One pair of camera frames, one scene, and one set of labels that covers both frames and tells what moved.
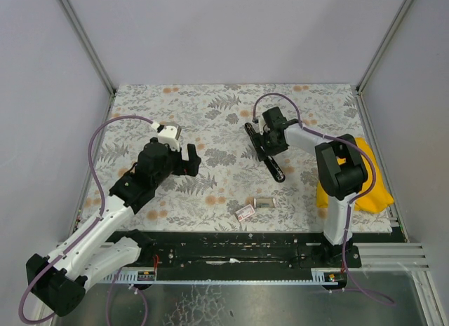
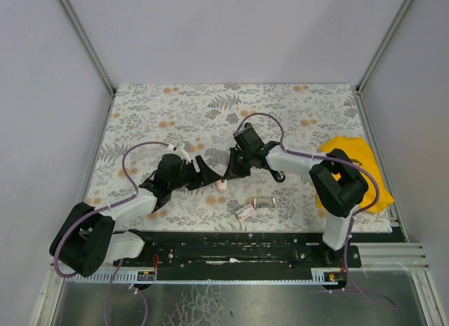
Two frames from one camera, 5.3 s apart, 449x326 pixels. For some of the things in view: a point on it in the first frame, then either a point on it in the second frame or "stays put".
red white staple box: x=245 y=212 stays put
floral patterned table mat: x=234 y=189 stays put
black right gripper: x=263 y=148 → x=236 y=161
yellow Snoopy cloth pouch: x=378 y=200 stays put
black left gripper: x=187 y=163 → x=196 y=171
